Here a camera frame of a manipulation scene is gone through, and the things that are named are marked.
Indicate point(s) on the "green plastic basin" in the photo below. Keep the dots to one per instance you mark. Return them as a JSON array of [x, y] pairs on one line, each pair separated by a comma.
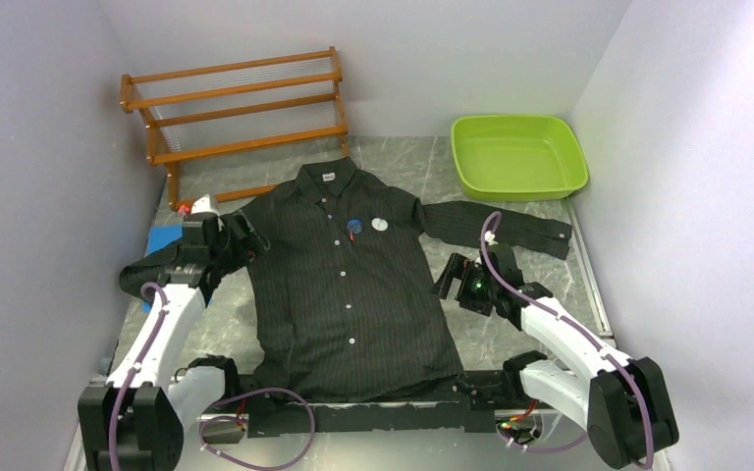
[[505, 158]]

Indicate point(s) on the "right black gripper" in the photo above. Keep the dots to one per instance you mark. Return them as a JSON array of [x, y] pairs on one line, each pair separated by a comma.
[[461, 267]]

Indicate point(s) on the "blue flat mat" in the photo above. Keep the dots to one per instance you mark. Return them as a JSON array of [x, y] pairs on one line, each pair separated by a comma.
[[161, 236]]

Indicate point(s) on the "aluminium frame rail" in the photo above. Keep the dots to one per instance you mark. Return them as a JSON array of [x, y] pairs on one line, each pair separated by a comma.
[[622, 407]]

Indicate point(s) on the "black base beam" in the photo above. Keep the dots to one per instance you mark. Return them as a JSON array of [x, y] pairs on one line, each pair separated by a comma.
[[474, 402]]

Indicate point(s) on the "orange wooden shoe rack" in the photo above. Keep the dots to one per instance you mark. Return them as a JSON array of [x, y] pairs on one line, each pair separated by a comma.
[[217, 113]]

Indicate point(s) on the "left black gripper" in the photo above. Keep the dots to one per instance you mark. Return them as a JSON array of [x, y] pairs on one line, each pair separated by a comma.
[[250, 244]]

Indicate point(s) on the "black pinstriped shirt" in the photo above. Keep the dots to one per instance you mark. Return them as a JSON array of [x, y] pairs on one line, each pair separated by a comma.
[[346, 318]]

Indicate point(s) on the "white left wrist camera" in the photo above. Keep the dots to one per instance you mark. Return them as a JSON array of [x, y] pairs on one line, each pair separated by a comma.
[[204, 204]]

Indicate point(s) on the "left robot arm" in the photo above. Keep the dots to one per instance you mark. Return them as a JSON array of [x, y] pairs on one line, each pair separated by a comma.
[[149, 364]]

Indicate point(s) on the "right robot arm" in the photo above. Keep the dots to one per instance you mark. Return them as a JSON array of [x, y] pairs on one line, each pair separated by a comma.
[[621, 404]]

